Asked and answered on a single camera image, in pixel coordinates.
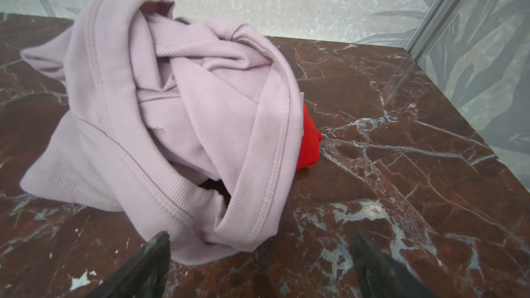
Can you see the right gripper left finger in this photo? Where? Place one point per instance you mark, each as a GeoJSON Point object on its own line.
{"type": "Point", "coordinates": [144, 275]}

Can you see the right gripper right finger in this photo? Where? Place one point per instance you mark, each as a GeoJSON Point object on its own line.
{"type": "Point", "coordinates": [379, 275]}

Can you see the red cloth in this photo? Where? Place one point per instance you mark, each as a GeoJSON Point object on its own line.
{"type": "Point", "coordinates": [310, 145]}

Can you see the light lilac cloth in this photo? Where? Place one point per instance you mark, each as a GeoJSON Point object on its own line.
{"type": "Point", "coordinates": [192, 128]}

